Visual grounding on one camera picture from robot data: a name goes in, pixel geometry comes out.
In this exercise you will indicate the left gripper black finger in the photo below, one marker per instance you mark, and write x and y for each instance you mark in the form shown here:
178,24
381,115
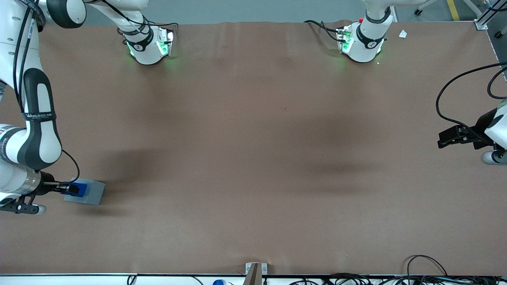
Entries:
451,142
453,131

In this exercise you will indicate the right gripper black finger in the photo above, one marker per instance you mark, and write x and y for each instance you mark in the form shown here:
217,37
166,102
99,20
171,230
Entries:
68,191
65,185

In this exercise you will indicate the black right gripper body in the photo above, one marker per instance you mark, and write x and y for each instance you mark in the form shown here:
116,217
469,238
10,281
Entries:
44,186

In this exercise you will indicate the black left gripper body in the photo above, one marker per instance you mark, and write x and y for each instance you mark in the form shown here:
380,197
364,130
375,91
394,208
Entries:
480,126

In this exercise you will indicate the blue plastic block part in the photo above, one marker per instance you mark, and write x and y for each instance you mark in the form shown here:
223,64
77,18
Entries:
84,187

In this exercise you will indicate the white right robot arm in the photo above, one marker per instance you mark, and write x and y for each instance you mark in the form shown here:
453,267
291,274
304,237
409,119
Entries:
39,138

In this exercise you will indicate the gray square base block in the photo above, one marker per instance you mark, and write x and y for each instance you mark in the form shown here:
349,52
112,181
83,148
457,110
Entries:
96,194

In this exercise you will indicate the small black clamp block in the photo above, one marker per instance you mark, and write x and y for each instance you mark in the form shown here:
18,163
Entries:
498,34

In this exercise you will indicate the white paper scrap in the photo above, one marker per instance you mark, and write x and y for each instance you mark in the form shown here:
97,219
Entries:
403,34

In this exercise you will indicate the stand leg with black caster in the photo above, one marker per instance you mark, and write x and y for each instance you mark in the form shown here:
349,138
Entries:
418,11

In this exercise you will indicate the brown table cover sheet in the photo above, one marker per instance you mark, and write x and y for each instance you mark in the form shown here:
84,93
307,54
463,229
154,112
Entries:
253,138

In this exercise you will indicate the left wrist camera unit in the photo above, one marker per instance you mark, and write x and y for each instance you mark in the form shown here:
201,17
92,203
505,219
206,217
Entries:
493,157

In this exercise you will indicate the aluminium frame post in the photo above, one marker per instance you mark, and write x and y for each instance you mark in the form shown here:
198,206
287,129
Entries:
488,16

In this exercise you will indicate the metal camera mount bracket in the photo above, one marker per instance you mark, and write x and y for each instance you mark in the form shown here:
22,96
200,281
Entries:
255,273

